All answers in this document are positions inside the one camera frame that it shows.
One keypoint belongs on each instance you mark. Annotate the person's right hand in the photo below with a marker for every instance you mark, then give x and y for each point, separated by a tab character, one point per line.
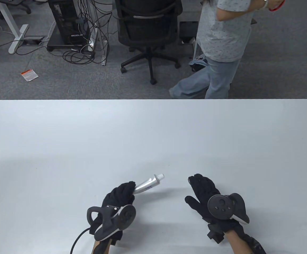
203	187

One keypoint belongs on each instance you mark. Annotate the black bag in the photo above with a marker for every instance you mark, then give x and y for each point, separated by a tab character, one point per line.
198	67

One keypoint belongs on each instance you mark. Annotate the white power strip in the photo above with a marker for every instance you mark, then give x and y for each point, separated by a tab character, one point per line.
91	45

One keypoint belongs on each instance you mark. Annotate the black tower platform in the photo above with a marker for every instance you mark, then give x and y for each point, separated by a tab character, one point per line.
56	43

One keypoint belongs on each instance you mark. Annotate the white tube cap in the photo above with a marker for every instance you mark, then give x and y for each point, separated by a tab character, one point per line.
159	177

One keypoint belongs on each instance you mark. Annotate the person's left forearm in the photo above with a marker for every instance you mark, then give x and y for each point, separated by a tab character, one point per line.
97	247

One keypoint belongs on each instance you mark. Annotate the black power strip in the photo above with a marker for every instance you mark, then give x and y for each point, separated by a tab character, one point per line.
32	40

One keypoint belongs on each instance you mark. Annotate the black computer tower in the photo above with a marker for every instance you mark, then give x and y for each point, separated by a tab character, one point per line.
66	21

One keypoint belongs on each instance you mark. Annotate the orange white packet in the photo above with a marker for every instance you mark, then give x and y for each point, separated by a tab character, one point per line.
29	75

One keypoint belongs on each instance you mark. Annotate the person's left hand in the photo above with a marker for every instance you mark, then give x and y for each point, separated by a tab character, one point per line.
119	195

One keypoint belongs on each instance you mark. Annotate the white desk leg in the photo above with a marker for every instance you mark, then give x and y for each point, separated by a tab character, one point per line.
13	29

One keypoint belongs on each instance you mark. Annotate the black white left hand controller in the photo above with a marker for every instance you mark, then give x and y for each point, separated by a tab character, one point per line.
124	217

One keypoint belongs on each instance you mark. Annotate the dark brown side table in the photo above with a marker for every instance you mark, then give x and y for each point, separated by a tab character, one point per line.
254	21

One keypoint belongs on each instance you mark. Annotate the black office chair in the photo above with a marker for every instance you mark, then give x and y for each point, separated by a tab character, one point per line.
146	29

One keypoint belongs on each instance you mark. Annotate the black chair base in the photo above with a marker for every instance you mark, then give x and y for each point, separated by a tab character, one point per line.
21	5

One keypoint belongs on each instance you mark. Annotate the light blue cloth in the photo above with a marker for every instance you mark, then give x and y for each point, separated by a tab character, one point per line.
198	62

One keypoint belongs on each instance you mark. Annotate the black white hand controller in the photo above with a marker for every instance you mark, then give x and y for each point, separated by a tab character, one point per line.
124	217
222	206

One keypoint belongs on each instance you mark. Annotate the black white right hand controller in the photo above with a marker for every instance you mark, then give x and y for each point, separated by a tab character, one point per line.
222	206

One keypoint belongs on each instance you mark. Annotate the person's right forearm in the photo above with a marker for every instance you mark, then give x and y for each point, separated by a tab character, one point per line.
236	242

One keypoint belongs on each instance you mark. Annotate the silver white toothpaste tube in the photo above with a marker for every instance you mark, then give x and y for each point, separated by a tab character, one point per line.
145	186

